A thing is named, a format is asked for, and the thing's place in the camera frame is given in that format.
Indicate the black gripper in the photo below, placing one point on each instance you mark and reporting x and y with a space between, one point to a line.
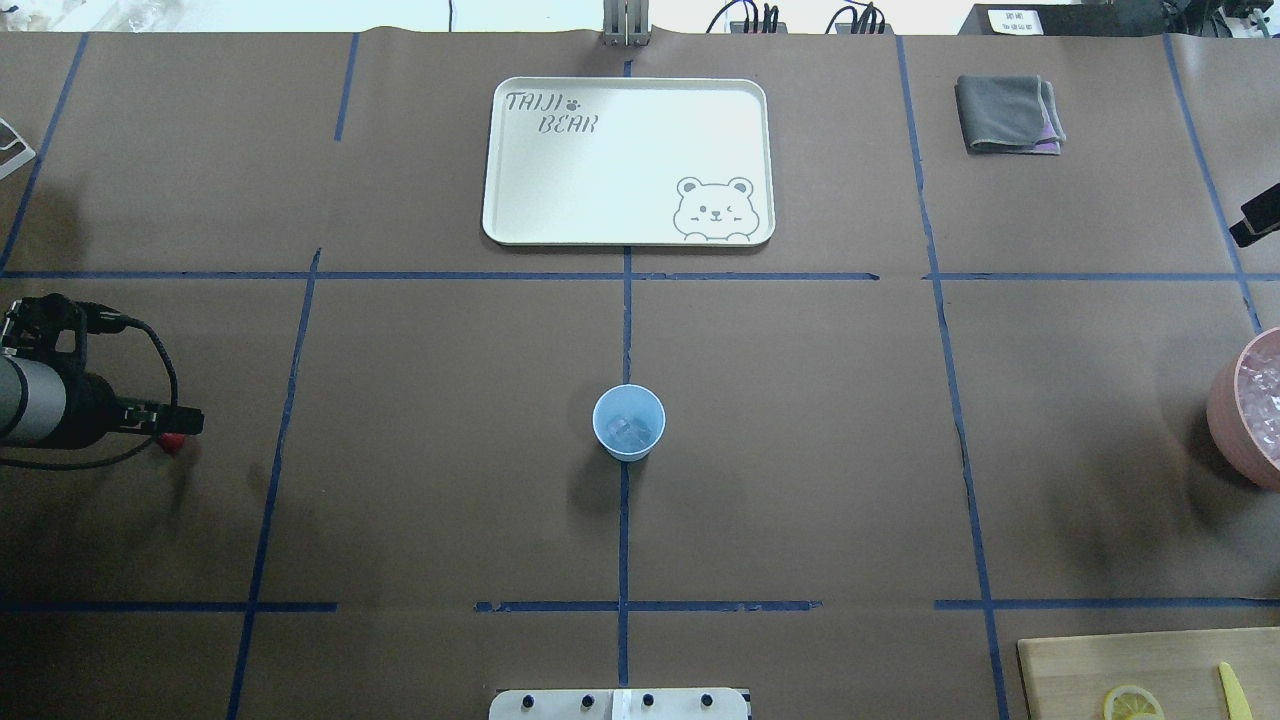
92 404

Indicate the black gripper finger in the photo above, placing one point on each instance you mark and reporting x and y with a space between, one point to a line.
1260 216

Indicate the red strawberry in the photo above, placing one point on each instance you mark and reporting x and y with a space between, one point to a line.
171 443

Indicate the clear ice cube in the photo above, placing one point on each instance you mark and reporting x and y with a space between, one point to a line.
627 434

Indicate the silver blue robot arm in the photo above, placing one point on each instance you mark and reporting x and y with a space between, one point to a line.
43 406

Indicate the pile of ice cubes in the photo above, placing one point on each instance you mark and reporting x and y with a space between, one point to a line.
1257 388

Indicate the white cup rack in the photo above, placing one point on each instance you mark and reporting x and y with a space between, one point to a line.
15 153

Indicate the light blue cup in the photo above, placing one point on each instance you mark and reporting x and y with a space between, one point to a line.
629 400

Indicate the pink bowl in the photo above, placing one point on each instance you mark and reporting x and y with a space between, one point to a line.
1227 428

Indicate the grey folded cloth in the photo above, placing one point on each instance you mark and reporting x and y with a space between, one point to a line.
1015 115

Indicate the cream bear tray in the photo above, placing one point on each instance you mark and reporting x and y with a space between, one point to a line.
629 161

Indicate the yellow knife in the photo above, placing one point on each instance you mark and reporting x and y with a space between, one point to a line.
1236 702

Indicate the wooden cutting board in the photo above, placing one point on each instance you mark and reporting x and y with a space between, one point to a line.
1067 677

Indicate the lemon slices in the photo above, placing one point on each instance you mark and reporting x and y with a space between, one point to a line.
1129 702

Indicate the white camera pole mount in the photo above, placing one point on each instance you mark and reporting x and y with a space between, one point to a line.
622 703

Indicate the aluminium frame post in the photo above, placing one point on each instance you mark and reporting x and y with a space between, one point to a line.
626 23

